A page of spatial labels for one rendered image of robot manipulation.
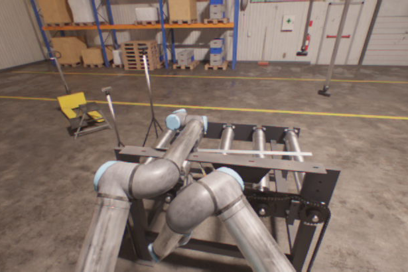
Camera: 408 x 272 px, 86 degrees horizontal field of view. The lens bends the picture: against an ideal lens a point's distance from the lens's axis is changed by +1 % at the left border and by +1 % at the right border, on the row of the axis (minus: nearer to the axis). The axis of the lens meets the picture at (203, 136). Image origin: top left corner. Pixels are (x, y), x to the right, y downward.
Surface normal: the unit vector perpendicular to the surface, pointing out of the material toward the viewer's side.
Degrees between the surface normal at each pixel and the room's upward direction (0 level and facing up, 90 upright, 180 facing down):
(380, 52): 90
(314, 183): 90
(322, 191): 90
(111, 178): 40
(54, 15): 90
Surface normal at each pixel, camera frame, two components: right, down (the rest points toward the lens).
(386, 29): -0.19, 0.48
